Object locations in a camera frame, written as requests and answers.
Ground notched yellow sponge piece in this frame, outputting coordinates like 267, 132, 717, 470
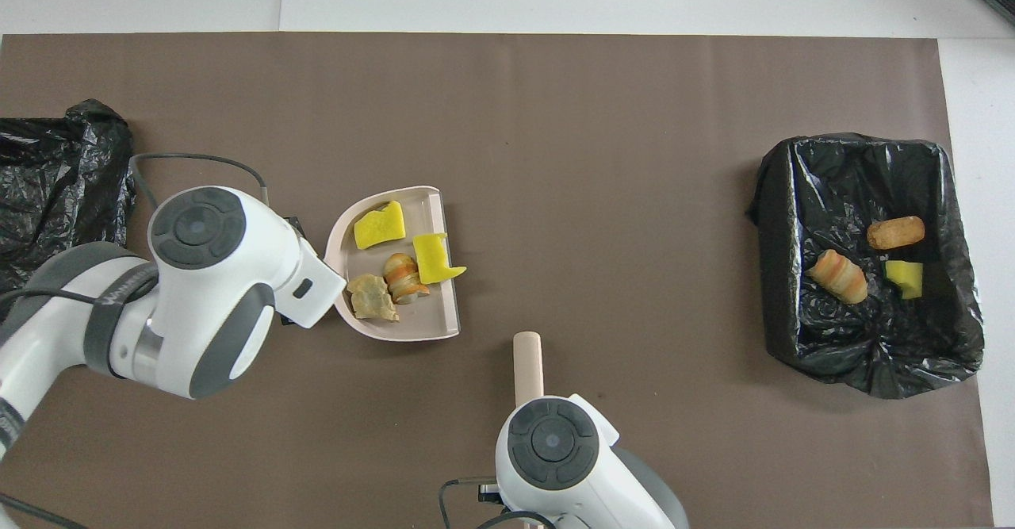
354, 201, 405, 251

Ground pale green foam chunk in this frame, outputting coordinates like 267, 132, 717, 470
347, 274, 400, 323

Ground orange striped foam chunk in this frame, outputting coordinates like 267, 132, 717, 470
384, 253, 431, 305

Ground beige hand brush black bristles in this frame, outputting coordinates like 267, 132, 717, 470
513, 332, 545, 408

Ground squarish yellow sponge piece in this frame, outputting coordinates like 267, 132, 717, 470
413, 232, 468, 285

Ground pale pink plastic dustpan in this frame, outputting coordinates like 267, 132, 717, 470
324, 186, 462, 343

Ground pale and orange foam chunk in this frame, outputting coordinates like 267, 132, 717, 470
807, 249, 869, 305

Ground small yellow sponge piece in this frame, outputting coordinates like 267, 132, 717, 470
885, 260, 925, 301

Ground brown oval foam chunk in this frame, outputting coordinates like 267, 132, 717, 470
866, 216, 926, 251

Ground crumpled bin black bag liner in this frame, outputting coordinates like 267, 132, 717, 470
0, 99, 136, 296

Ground open bin black bag liner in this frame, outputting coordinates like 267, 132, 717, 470
745, 132, 986, 401

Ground brown paper table mat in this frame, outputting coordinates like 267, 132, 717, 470
0, 33, 994, 529

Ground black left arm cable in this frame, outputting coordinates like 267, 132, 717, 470
0, 152, 270, 529

